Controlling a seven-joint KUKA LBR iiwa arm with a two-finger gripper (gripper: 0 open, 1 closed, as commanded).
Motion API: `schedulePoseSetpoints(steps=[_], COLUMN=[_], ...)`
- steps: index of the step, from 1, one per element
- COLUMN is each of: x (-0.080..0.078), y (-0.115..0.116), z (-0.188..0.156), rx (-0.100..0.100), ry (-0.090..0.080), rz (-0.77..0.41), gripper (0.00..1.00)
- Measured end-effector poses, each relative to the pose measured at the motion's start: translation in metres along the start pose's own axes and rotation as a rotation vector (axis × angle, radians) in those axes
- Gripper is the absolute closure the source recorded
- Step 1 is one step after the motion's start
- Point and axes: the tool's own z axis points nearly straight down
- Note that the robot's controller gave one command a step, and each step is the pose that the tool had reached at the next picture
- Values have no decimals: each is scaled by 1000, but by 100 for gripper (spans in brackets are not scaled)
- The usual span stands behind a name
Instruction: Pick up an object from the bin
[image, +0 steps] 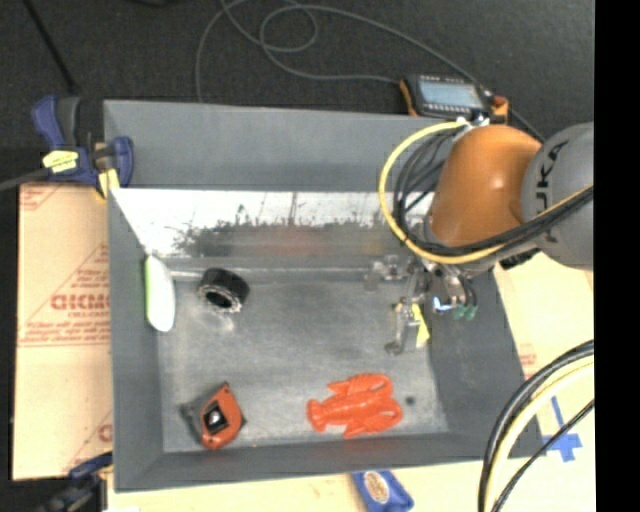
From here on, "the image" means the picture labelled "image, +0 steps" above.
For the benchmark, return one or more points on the black cylinder on white bracket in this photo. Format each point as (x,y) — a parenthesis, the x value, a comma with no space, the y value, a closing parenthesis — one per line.
(517,260)

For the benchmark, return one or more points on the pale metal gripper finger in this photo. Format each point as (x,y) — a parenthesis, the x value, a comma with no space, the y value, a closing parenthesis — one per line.
(402,327)
(387,270)

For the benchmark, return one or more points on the brown cardboard board, red print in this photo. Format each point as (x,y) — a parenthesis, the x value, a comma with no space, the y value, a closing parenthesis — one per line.
(60,350)

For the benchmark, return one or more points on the orange and grey tape measure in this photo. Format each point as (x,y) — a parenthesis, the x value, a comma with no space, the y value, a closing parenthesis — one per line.
(217,400)

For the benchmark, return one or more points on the white and green oval piece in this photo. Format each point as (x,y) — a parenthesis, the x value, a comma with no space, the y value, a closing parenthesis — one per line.
(161,295)

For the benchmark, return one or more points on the grey metal bin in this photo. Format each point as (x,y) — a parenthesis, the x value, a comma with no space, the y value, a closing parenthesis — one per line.
(310,340)

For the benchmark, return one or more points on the orange toy lobster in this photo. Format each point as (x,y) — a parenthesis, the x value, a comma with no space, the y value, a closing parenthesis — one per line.
(355,407)

